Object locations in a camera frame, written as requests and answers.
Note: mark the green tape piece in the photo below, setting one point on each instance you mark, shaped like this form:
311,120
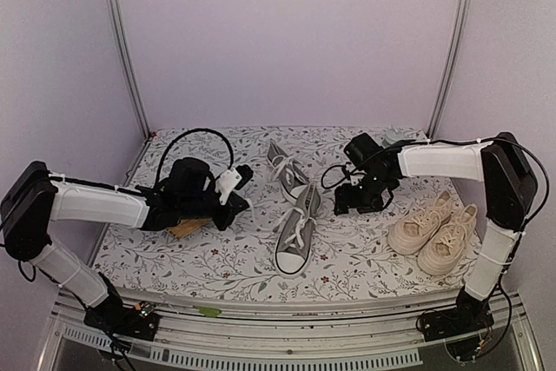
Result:
208,311

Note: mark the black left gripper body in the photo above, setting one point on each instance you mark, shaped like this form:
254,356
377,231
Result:
193,208

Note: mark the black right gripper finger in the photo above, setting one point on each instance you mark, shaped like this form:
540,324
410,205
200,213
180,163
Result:
368,202
346,197

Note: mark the beige sneaker outer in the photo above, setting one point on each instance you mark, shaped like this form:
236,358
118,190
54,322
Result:
444,250

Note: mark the aluminium frame post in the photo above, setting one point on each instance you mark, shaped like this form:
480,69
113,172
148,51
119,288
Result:
129,75
440,103

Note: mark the beige sneaker inner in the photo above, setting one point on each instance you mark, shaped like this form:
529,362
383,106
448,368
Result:
408,235

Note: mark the grey sneaker with white laces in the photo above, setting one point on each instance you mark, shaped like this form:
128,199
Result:
296,228

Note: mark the floral patterned table mat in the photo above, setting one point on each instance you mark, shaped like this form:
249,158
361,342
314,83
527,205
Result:
350,258

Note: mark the aluminium front rail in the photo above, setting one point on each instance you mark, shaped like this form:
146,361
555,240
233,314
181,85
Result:
339,335

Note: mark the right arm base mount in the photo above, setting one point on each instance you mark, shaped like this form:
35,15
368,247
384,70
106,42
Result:
466,317

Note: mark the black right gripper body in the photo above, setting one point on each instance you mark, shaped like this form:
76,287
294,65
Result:
369,183

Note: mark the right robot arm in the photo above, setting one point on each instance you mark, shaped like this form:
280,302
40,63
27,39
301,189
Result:
499,162

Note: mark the right aluminium frame post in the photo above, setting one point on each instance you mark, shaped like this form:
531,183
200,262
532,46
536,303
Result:
440,103

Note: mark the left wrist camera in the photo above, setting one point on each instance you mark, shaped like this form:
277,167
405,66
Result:
231,180

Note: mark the left aluminium frame post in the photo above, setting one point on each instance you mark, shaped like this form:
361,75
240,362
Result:
129,75

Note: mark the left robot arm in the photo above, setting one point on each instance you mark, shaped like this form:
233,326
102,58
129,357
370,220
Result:
39,197

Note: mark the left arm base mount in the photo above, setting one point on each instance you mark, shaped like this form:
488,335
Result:
114,318

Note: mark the beige sneaker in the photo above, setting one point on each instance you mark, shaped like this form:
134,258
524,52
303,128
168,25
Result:
408,235
444,250

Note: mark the yellow bamboo fan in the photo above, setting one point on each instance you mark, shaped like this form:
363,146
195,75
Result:
186,227

